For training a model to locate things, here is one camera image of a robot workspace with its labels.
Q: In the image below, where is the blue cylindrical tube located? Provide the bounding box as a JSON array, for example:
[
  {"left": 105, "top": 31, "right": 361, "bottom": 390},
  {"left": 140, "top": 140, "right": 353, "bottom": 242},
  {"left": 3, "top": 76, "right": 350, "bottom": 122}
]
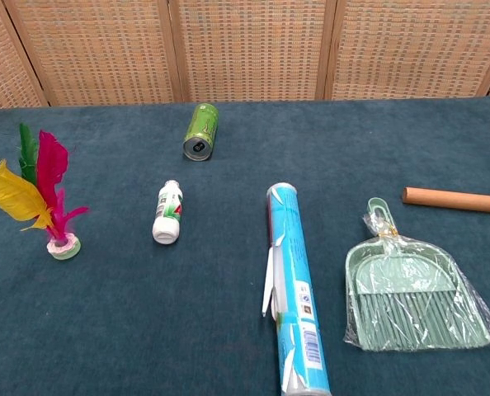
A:
[{"left": 261, "top": 182, "right": 332, "bottom": 396}]

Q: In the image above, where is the green dustpan and brush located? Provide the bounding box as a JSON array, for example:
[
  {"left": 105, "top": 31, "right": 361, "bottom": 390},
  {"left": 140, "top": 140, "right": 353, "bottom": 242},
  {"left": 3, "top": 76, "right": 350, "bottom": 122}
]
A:
[{"left": 342, "top": 209, "right": 490, "bottom": 353}]

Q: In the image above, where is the wooden rolling pin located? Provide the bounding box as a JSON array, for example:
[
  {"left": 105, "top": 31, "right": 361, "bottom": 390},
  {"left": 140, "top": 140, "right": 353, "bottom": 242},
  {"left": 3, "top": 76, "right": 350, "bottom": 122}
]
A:
[{"left": 401, "top": 186, "right": 490, "bottom": 215}]

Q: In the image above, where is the green hand brush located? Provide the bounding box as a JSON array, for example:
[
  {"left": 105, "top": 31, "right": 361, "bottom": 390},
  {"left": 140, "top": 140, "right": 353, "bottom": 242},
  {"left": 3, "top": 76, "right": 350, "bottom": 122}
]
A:
[{"left": 354, "top": 253, "right": 488, "bottom": 347}]

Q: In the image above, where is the white plastic bottle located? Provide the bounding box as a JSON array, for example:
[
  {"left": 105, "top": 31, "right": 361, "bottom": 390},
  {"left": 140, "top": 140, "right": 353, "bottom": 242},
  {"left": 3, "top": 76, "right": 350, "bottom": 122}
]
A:
[{"left": 152, "top": 179, "right": 185, "bottom": 245}]

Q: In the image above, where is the woven folding screen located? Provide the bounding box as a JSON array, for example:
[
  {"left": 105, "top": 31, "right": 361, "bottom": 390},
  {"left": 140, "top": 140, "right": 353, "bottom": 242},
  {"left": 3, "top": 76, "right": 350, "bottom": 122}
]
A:
[{"left": 0, "top": 0, "right": 490, "bottom": 111}]

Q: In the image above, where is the blue table cloth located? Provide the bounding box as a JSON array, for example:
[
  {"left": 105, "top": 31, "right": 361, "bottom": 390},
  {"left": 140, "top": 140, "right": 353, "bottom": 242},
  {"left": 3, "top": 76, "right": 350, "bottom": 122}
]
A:
[{"left": 0, "top": 96, "right": 490, "bottom": 396}]

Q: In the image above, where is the green drink can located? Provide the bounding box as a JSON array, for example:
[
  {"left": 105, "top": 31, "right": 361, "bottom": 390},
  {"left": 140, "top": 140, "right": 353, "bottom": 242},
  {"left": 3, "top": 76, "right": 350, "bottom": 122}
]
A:
[{"left": 182, "top": 102, "right": 220, "bottom": 162}]

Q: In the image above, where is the colourful feather shuttlecock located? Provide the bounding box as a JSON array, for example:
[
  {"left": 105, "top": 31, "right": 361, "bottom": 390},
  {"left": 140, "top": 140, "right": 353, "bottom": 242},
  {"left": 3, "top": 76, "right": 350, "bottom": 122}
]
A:
[{"left": 0, "top": 122, "right": 91, "bottom": 261}]

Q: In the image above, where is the green dustpan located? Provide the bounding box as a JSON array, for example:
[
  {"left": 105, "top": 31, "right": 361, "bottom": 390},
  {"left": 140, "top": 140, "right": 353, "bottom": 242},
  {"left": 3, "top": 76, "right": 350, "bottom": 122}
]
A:
[{"left": 345, "top": 196, "right": 490, "bottom": 353}]

